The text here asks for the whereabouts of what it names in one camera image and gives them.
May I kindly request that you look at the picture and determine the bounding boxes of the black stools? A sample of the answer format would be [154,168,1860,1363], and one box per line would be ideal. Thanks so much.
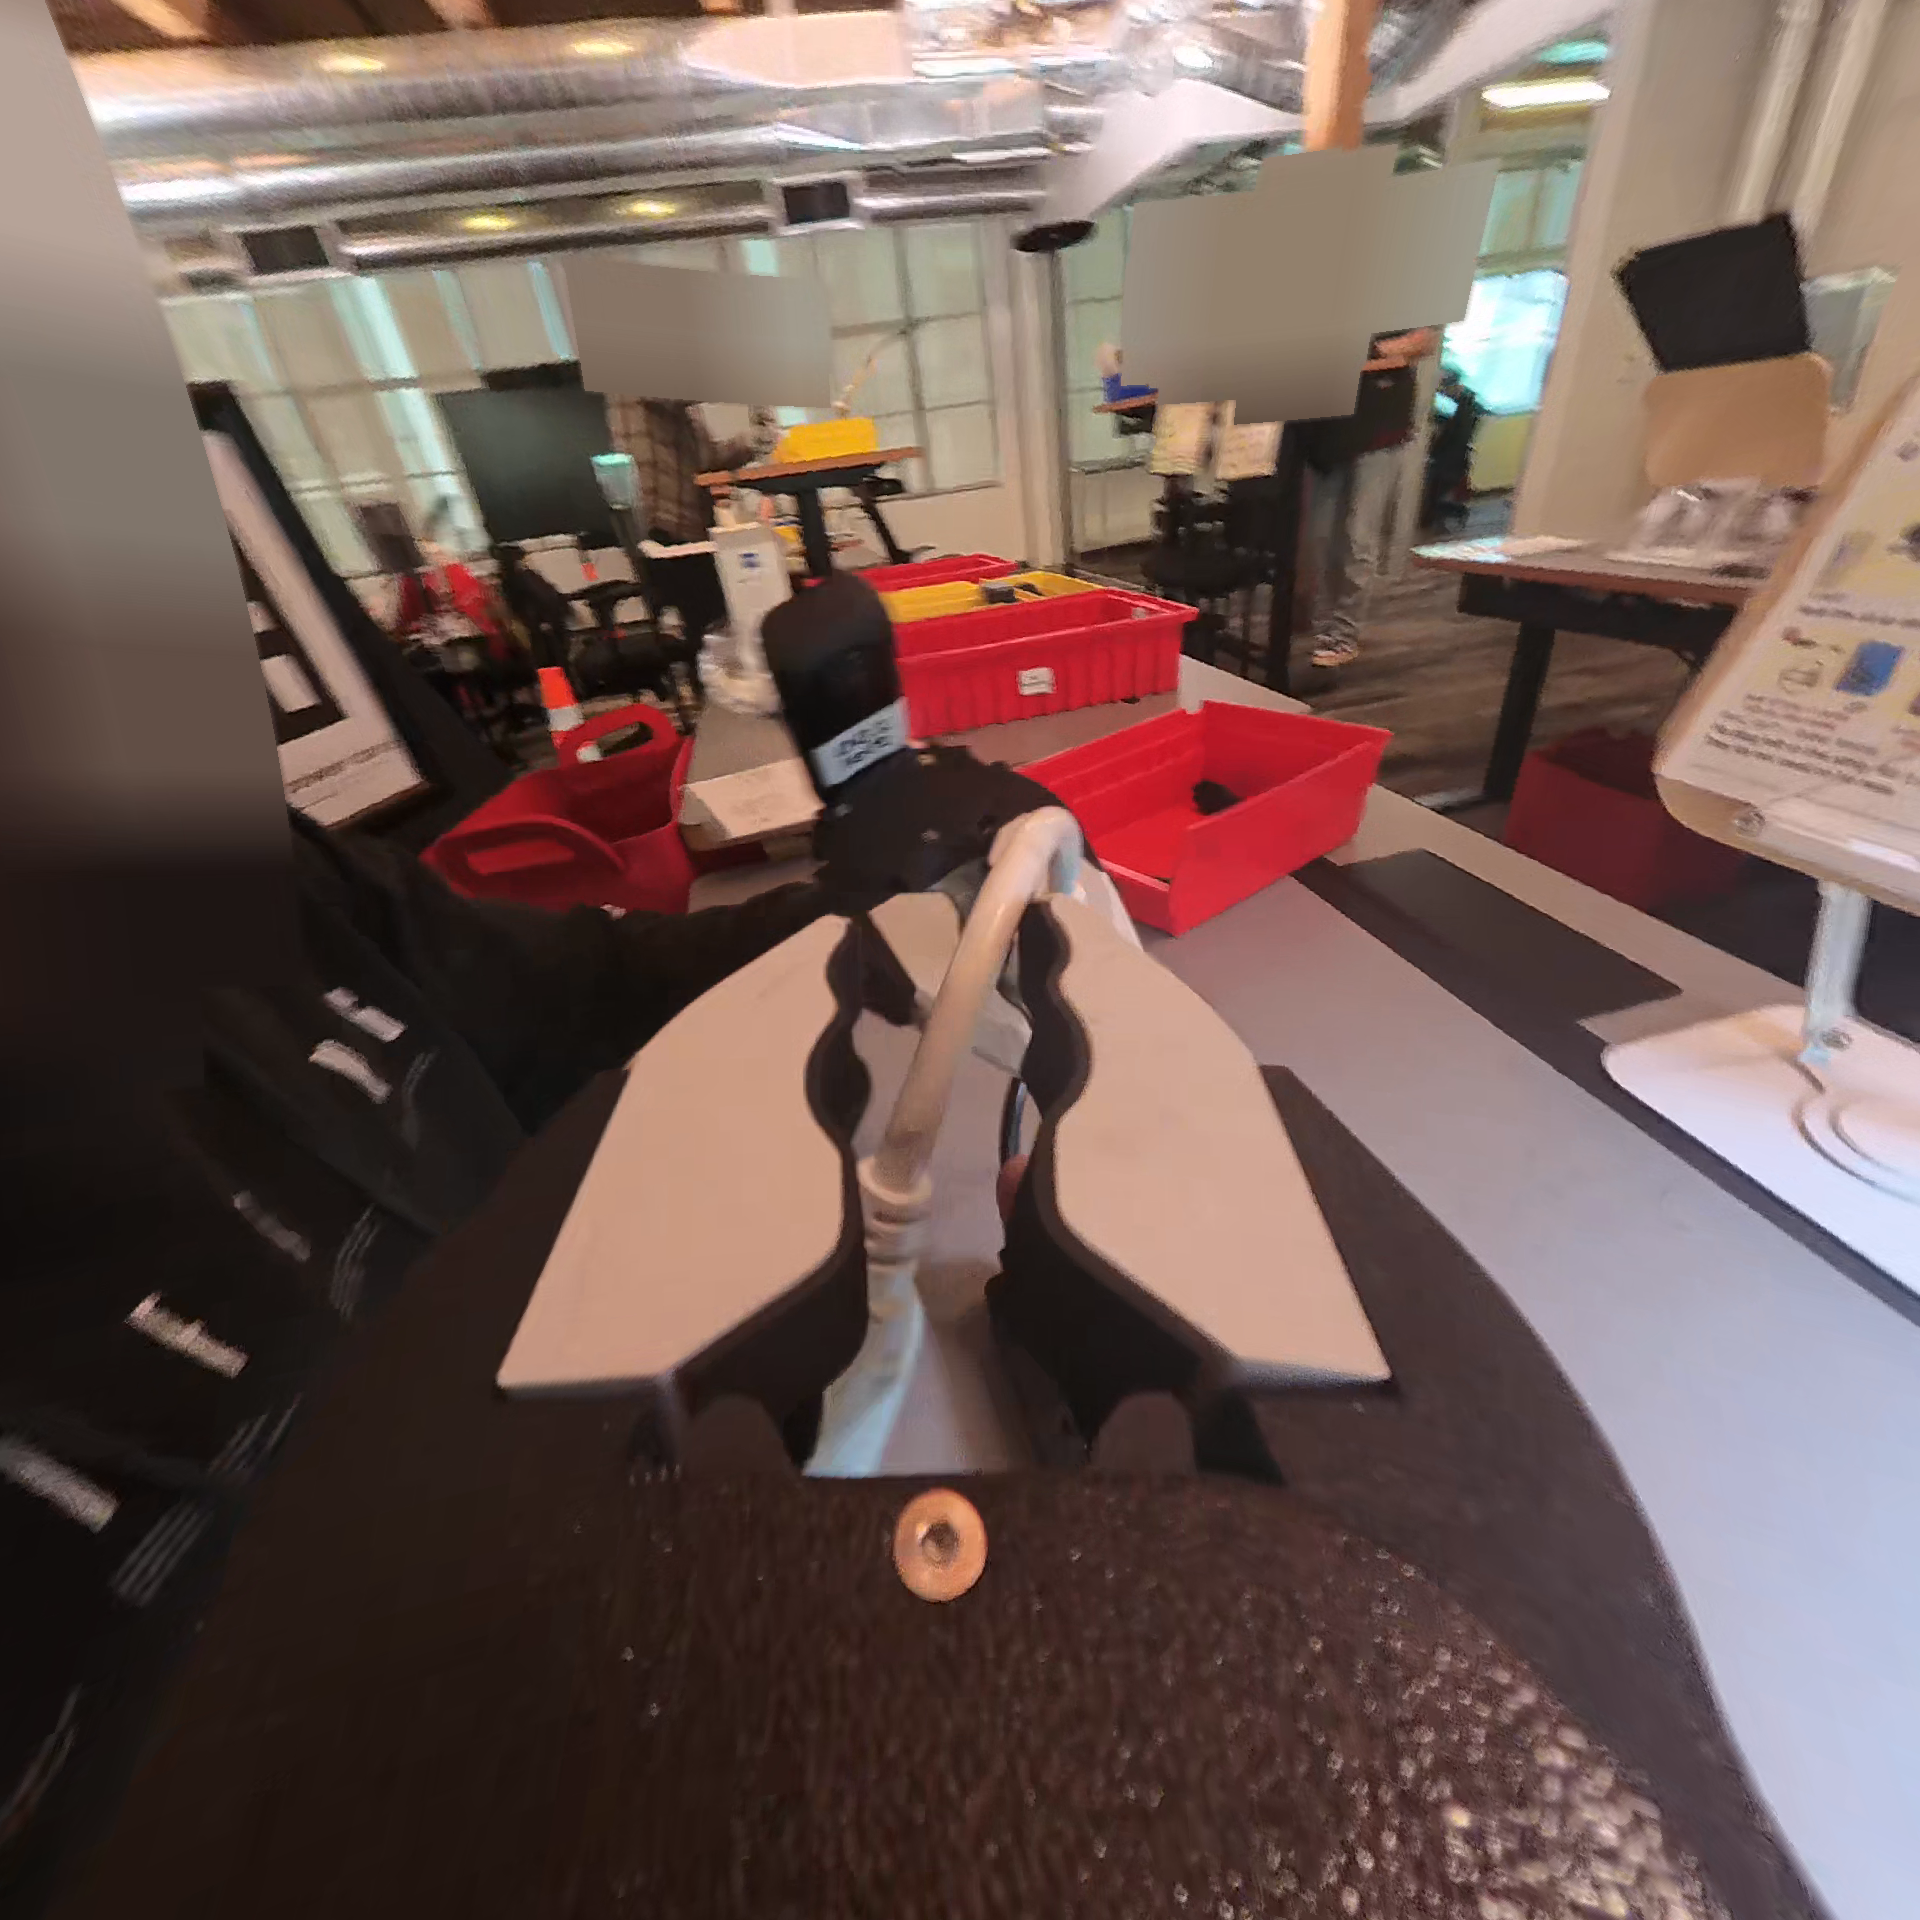
[1145,479,1278,668]

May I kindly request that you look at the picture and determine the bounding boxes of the black floor lamp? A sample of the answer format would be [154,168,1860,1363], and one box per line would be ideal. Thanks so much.
[1012,220,1100,557]

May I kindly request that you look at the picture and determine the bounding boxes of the grey side table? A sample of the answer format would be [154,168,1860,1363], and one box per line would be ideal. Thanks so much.
[678,693,840,907]

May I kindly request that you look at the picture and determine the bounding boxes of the instruction board on white stand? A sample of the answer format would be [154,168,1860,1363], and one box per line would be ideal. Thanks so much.
[1604,383,1920,1300]

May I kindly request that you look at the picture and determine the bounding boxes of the black partition board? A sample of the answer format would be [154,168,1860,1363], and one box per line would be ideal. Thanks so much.
[436,383,626,543]

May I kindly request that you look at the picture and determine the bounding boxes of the wooden support post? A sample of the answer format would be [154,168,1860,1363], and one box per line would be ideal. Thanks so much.
[1304,0,1382,152]

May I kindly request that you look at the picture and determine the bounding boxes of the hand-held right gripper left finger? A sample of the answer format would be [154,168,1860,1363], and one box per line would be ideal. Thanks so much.
[496,909,880,1446]

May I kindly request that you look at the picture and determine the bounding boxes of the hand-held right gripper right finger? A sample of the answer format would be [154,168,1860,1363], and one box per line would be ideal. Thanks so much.
[987,901,1394,1476]

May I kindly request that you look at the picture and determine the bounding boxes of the long red storage bin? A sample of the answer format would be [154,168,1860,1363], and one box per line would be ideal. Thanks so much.
[891,586,1201,738]

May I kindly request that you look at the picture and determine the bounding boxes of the silver ventilation duct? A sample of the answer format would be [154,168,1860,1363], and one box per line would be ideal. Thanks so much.
[133,141,1061,251]
[75,16,1082,170]

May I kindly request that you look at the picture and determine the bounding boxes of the clear plastic bags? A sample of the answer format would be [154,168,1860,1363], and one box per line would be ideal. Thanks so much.
[1627,479,1812,579]

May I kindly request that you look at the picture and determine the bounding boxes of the wooden top desk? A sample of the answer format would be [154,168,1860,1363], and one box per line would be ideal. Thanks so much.
[1413,532,1781,814]

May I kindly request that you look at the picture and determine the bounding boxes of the white paper sheet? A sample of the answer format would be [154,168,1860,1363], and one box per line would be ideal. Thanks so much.
[682,757,831,853]

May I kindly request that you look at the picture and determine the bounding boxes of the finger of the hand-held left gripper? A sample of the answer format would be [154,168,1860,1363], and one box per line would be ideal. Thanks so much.
[878,895,977,1036]
[1071,857,1145,961]

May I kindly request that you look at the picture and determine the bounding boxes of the red handled basket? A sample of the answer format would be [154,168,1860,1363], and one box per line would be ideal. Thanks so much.
[424,702,699,920]

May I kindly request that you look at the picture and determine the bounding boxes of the white carton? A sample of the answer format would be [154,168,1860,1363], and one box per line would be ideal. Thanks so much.
[715,522,795,659]

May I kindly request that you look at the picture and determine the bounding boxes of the white power cord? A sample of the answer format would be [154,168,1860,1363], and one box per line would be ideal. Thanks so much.
[802,810,1087,1476]

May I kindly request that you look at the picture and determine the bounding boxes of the black framed tag sign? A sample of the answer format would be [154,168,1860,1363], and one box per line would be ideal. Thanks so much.
[191,383,441,830]

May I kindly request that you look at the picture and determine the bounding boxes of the open red storage bin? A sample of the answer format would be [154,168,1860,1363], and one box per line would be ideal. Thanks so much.
[1018,701,1394,935]

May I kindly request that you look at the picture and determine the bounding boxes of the wooden standing desk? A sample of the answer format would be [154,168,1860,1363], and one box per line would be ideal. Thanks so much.
[691,445,928,579]

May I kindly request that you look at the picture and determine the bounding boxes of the person in black hoodie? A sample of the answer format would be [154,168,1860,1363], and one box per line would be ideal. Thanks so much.
[0,810,528,1920]

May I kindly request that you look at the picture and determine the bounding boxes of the black office chairs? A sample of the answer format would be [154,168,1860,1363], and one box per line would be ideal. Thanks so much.
[501,535,703,706]

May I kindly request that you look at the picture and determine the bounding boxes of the red storage tote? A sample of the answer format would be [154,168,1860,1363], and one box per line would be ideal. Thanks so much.
[1505,732,1705,913]

